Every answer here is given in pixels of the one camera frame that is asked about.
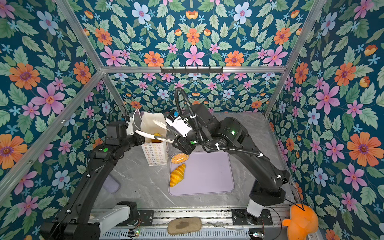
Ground round sesame bun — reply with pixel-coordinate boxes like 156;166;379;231
171;153;189;164

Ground white patterned paper bag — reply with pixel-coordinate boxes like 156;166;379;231
133;110;168;167

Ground white handled tongs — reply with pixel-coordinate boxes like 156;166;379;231
135;120;173;144

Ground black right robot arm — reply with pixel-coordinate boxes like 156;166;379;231
166;105;290;218

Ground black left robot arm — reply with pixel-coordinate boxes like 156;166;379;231
40;121;145;240

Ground lilac silicone mat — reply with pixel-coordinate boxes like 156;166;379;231
169;152;235;196

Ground golden croissant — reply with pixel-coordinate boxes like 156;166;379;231
170;164;186;188

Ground brown stone-like sponge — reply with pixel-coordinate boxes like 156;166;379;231
167;217;202;236

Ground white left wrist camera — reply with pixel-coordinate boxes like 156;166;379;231
124;116;134;136

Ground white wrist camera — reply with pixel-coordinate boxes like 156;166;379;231
124;116;134;136
166;110;193;138

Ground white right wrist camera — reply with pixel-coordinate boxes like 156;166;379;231
166;110;193;138

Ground black hook rail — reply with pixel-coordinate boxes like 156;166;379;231
160;67;224;74

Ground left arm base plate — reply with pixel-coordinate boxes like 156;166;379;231
111;209;155;227

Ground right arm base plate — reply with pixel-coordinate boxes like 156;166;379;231
231;209;273;226

